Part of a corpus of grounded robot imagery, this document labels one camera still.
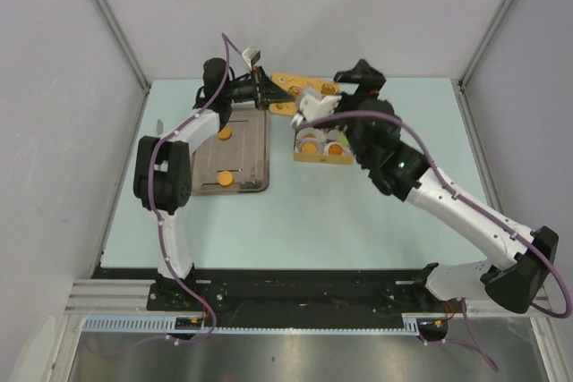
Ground gold cookie tin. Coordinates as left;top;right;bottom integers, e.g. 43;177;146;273
294;129;355;166

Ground steel baking tray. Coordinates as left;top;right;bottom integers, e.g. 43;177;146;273
192;106;270;196

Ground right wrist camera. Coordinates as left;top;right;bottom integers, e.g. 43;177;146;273
291;87;342;128

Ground white cable duct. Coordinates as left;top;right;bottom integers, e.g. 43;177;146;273
82;315;447;335

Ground steel tin lid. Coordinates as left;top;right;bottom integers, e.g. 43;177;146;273
269;72;340;117

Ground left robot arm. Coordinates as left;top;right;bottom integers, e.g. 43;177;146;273
133;57;295;310

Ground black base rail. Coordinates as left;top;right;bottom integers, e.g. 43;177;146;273
92;267;460;328

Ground steel tongs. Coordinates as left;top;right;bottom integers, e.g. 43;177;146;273
156;119;164;134

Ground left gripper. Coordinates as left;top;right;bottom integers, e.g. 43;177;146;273
223;66;295;112

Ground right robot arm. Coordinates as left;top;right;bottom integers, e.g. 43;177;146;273
334;59;559;314

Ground white paper cup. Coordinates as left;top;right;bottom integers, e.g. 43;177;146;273
296;140;323;155
326;129;346;145
295;128;326;142
324;141;352;157

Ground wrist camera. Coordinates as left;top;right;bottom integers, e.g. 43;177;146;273
242;47;261;69
291;87;342;128

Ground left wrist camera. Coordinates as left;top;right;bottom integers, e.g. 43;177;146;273
242;47;261;69

